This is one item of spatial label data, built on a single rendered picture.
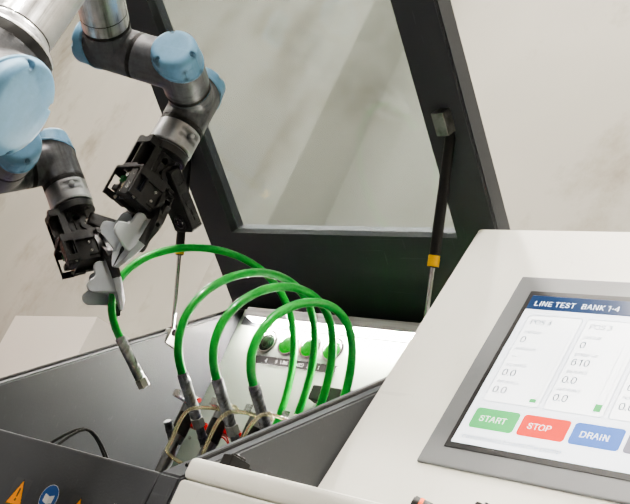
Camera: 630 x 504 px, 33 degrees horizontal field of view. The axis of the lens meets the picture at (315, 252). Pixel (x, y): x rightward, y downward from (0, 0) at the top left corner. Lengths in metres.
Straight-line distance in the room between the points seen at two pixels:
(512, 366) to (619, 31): 3.15
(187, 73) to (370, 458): 0.64
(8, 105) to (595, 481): 0.80
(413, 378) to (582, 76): 3.02
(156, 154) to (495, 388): 0.65
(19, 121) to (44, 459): 0.54
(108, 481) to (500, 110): 3.45
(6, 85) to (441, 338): 0.76
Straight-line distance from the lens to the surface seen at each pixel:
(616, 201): 3.92
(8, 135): 1.21
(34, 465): 1.57
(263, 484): 1.25
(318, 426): 1.50
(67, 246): 1.86
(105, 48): 1.73
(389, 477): 1.46
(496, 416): 1.45
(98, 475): 1.45
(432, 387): 1.54
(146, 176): 1.69
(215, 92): 1.78
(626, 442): 1.35
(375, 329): 1.99
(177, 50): 1.67
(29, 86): 1.21
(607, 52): 4.49
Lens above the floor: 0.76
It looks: 22 degrees up
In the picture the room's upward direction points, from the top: 24 degrees clockwise
